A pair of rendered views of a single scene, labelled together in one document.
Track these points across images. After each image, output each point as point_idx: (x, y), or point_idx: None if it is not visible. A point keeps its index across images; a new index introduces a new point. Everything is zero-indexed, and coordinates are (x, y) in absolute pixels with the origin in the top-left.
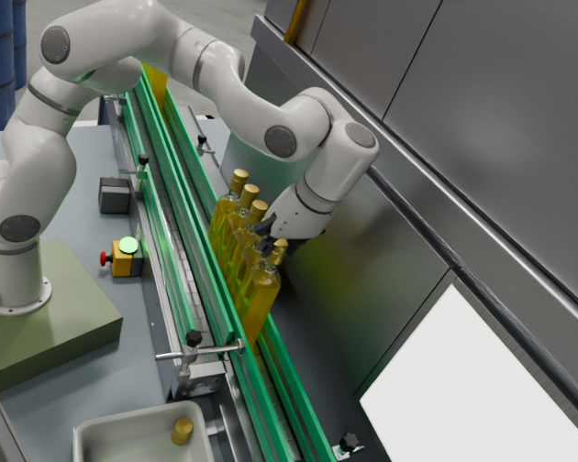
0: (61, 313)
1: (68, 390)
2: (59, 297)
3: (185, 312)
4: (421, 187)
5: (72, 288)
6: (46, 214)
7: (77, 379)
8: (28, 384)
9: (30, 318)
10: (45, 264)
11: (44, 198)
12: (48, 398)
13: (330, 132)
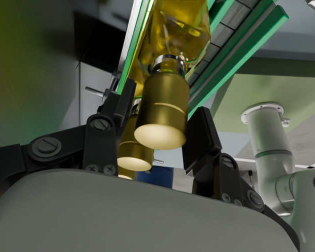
0: (259, 94)
1: (297, 37)
2: (248, 103)
3: (250, 56)
4: None
5: (235, 105)
6: (314, 197)
7: (284, 42)
8: (305, 56)
9: (275, 99)
10: (230, 122)
11: None
12: (312, 39)
13: None
